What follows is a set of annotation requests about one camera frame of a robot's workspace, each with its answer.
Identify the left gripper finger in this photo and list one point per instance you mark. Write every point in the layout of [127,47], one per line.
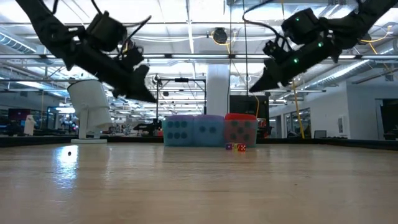
[140,82]
[140,98]

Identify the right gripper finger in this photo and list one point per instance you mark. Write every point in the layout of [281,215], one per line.
[269,77]
[270,88]

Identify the purple foam die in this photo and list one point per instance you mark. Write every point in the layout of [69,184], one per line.
[179,130]
[209,130]

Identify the red foam die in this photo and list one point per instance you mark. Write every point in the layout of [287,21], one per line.
[241,130]

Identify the small red clear die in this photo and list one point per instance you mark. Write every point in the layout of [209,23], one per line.
[242,147]

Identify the small green clear die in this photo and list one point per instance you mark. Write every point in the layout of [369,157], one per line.
[235,146]

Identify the small purple clear die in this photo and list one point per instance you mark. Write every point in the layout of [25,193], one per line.
[229,146]

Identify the teal translucent plastic bin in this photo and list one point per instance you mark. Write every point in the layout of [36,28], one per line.
[210,137]

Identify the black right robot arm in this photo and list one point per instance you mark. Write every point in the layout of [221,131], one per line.
[367,18]

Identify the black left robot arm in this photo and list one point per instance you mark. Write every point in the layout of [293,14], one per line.
[46,25]

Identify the black cabinet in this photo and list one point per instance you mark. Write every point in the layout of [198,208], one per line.
[245,104]

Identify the white square pillar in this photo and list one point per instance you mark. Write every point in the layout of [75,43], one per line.
[217,93]

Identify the white bottle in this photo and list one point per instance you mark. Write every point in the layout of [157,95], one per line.
[30,126]

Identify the dark red monitor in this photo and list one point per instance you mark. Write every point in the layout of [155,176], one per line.
[18,114]

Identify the black background rig frame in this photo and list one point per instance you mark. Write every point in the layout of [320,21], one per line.
[157,96]

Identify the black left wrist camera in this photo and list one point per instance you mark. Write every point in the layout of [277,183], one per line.
[133,56]

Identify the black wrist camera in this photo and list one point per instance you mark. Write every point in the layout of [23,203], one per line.
[133,56]
[275,49]

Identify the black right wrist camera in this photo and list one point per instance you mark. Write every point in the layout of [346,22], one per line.
[275,49]

